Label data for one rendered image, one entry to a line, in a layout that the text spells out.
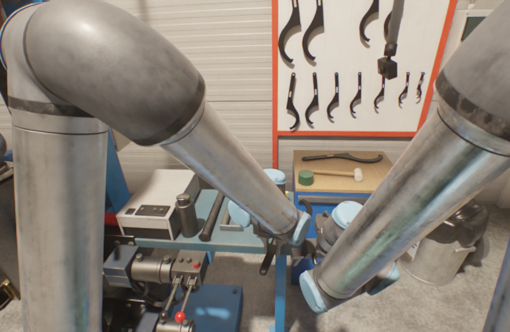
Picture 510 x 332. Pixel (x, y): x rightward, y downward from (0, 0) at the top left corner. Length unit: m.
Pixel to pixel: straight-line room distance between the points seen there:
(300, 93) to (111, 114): 2.44
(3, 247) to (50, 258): 0.81
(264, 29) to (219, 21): 0.40
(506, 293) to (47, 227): 0.61
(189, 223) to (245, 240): 0.25
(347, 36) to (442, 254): 1.90
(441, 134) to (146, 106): 0.28
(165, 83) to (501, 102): 0.28
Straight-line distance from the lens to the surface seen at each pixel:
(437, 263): 2.51
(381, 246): 0.42
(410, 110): 2.96
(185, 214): 1.16
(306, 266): 2.21
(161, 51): 0.30
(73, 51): 0.30
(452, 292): 2.73
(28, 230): 0.46
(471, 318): 2.64
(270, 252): 1.05
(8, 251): 1.28
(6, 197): 1.17
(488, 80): 0.26
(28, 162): 0.42
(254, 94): 2.72
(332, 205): 1.83
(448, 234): 2.27
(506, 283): 0.50
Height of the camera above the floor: 1.89
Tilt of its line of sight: 29 degrees down
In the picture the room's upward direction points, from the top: 2 degrees counter-clockwise
